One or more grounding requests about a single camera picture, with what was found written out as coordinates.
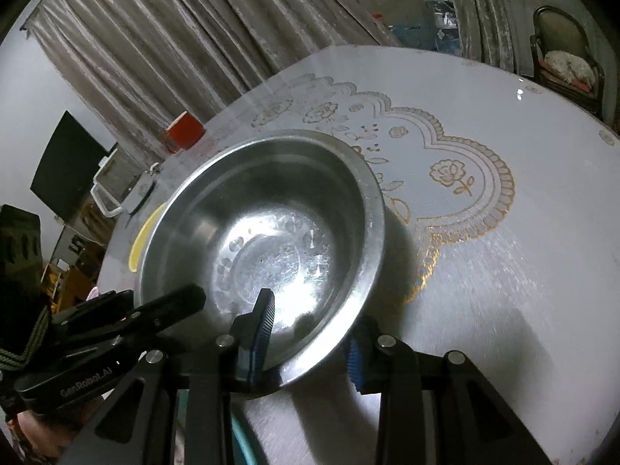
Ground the white electric kettle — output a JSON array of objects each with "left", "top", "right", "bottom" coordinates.
[{"left": 90, "top": 146, "right": 160, "bottom": 219}]

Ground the grey curtain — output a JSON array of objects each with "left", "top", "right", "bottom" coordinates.
[
  {"left": 25, "top": 0, "right": 396, "bottom": 166},
  {"left": 437, "top": 0, "right": 525, "bottom": 72}
]

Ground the large steel bowl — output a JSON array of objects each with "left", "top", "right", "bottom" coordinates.
[{"left": 135, "top": 129, "right": 386, "bottom": 393}]

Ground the red ceramic mug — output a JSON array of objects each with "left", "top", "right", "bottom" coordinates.
[{"left": 162, "top": 111, "right": 205, "bottom": 153}]

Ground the left hand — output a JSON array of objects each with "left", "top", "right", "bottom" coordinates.
[{"left": 7, "top": 410, "right": 74, "bottom": 459}]

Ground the yellow plastic bowl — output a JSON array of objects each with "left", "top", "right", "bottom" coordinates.
[{"left": 128, "top": 203, "right": 166, "bottom": 273}]

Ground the black wall television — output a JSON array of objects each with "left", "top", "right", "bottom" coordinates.
[{"left": 29, "top": 110, "right": 117, "bottom": 222}]

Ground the chair with cushion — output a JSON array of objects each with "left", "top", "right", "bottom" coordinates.
[{"left": 530, "top": 5, "right": 605, "bottom": 120}]

